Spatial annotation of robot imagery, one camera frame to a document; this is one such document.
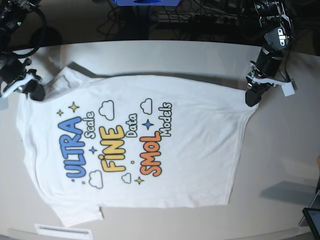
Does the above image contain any white paper label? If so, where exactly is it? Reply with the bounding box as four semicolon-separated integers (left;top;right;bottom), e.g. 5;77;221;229
35;224;94;240

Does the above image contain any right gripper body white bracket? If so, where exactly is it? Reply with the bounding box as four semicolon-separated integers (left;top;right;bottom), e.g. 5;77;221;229
0;69;43;109

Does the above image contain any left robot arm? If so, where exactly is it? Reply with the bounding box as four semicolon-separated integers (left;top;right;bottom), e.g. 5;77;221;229
245;0;295;107

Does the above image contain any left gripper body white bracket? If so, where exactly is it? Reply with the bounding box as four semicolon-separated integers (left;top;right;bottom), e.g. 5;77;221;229
246;61;296;97

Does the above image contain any tablet with dark frame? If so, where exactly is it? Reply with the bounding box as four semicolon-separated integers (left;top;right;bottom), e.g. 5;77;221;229
302;207;320;240

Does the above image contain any black power strip red light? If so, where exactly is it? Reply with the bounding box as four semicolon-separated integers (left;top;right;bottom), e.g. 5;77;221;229
155;11;238;25

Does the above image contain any blue box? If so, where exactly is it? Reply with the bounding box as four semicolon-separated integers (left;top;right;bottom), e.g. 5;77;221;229
112;0;180;7

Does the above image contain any white printed T-shirt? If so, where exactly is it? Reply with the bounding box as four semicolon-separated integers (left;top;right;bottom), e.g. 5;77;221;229
16;67;256;227

